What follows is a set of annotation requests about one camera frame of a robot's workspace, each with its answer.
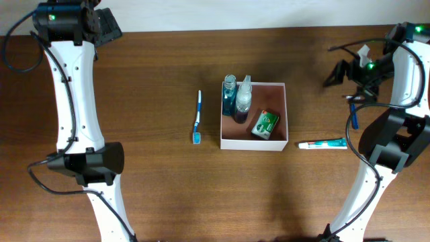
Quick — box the blue disposable razor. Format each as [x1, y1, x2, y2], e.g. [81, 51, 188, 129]
[345, 95, 361, 130]

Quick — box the white teal toothpaste tube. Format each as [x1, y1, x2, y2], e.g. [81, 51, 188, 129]
[298, 138, 347, 150]

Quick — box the green soap box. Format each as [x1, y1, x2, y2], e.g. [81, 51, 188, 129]
[251, 110, 280, 140]

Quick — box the purple foam pump bottle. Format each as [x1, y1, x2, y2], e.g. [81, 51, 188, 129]
[234, 75, 252, 124]

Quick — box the blue Listerine mouthwash bottle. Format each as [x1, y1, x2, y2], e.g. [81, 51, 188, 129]
[222, 75, 237, 116]

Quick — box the blue white toothbrush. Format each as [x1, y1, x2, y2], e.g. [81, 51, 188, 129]
[192, 90, 202, 145]

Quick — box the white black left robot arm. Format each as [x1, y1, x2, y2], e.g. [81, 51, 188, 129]
[32, 1, 137, 241]

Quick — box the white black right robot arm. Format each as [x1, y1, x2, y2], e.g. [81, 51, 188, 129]
[317, 22, 429, 241]

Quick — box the pink open box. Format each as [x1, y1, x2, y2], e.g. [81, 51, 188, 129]
[220, 82, 288, 151]

